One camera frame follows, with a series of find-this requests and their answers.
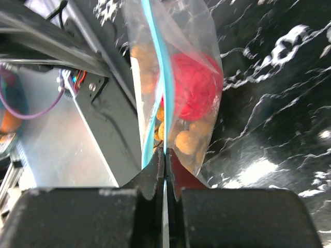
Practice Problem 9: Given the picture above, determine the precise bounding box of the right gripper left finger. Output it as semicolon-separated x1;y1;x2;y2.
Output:
1;148;164;247

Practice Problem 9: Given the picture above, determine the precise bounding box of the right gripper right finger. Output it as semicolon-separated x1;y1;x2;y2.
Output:
165;149;322;247

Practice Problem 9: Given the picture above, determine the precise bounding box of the brown fake longan bunch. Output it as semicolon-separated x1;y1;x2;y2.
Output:
130;42;222;174

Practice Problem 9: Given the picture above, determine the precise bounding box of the red fake fruit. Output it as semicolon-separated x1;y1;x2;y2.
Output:
171;53;223;121

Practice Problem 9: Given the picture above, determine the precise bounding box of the blue zip clear bag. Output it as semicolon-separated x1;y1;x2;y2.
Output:
121;0;224;248

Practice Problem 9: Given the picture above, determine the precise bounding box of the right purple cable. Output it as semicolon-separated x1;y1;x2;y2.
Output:
0;64;65;121

